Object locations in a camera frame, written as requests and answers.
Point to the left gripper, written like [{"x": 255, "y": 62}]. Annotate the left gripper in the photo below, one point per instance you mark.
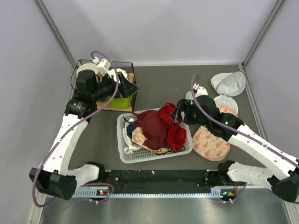
[{"x": 124, "y": 87}]

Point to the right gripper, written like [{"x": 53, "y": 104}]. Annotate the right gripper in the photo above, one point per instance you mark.
[{"x": 183, "y": 105}]

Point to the red bra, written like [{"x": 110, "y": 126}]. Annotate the red bra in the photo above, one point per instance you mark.
[{"x": 174, "y": 133}]

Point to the floral mesh laundry bag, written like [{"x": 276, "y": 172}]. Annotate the floral mesh laundry bag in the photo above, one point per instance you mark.
[{"x": 208, "y": 146}]

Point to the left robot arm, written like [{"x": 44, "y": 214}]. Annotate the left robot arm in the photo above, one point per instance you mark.
[{"x": 89, "y": 89}]

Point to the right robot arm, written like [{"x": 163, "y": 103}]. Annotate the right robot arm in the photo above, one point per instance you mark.
[{"x": 280, "y": 171}]

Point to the maroon bra in basket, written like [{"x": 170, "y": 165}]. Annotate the maroon bra in basket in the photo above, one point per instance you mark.
[{"x": 153, "y": 129}]

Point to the black bra in basket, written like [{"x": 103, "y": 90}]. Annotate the black bra in basket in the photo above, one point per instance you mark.
[{"x": 163, "y": 151}]

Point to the beige bra in basket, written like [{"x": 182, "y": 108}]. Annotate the beige bra in basket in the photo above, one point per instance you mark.
[{"x": 139, "y": 138}]

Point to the white round mesh laundry bag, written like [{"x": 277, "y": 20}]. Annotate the white round mesh laundry bag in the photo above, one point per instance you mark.
[{"x": 227, "y": 86}]

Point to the white bra in basket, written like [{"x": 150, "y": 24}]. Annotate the white bra in basket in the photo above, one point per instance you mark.
[{"x": 130, "y": 146}]

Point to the lime green plate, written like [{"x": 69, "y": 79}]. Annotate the lime green plate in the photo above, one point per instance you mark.
[{"x": 121, "y": 103}]

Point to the light green rectangular plate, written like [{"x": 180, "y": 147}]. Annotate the light green rectangular plate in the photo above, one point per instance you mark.
[{"x": 189, "y": 95}]

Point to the white scalloped bowl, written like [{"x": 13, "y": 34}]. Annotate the white scalloped bowl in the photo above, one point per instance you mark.
[{"x": 123, "y": 72}]

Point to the cream ceramic bowl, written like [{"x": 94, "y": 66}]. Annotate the cream ceramic bowl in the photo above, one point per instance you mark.
[{"x": 87, "y": 66}]

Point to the white plastic basket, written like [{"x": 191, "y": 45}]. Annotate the white plastic basket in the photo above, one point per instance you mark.
[{"x": 145, "y": 154}]

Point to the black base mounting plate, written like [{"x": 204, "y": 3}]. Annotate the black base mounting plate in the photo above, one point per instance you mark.
[{"x": 201, "y": 177}]

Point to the black wire wooden shelf rack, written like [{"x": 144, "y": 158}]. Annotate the black wire wooden shelf rack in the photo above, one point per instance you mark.
[{"x": 127, "y": 66}]

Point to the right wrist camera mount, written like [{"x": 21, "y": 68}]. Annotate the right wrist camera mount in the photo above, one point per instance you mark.
[{"x": 199, "y": 90}]

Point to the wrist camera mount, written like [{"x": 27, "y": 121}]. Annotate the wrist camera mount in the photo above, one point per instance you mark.
[
  {"x": 199, "y": 90},
  {"x": 102, "y": 65}
]

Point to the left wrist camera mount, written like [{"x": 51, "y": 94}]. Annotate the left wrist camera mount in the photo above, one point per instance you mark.
[{"x": 102, "y": 65}]

